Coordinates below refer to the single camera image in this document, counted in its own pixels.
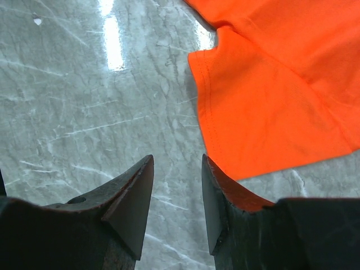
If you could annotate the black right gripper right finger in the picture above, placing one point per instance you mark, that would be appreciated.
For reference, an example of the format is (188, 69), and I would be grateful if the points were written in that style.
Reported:
(219, 190)

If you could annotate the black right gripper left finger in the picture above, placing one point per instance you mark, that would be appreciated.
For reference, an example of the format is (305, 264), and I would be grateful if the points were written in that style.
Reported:
(122, 203)

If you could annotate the orange t shirt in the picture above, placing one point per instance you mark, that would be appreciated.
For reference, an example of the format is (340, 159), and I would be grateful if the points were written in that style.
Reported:
(281, 88)

